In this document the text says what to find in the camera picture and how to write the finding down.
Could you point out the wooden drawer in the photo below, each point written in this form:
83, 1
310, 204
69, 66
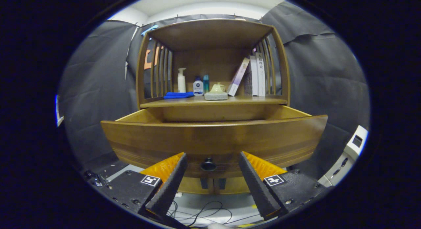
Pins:
213, 140

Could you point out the dark patterned book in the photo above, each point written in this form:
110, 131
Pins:
248, 84

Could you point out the teal bottle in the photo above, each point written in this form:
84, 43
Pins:
206, 82

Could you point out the white book with black text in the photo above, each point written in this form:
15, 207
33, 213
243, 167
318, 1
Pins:
261, 74

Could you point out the wooden countertop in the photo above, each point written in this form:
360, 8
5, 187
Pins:
250, 100

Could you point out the plain white book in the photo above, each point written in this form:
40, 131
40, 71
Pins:
254, 74

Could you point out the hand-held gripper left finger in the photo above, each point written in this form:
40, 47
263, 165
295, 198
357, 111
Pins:
167, 186

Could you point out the white grey device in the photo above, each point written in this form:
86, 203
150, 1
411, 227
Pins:
357, 142

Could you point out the wooden cabinet door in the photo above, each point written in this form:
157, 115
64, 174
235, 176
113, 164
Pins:
194, 186
235, 186

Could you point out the white pump bottle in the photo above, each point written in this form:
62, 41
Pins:
181, 84

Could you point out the blue cloth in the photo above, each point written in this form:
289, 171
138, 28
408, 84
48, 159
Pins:
177, 95

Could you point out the white blue-capped lotion bottle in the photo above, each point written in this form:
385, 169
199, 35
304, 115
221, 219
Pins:
198, 89

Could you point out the wooden cabinet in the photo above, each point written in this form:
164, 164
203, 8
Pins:
210, 63

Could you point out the purple white book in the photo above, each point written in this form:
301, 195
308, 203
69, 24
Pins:
238, 76

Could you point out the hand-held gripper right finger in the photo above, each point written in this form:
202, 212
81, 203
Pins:
258, 186

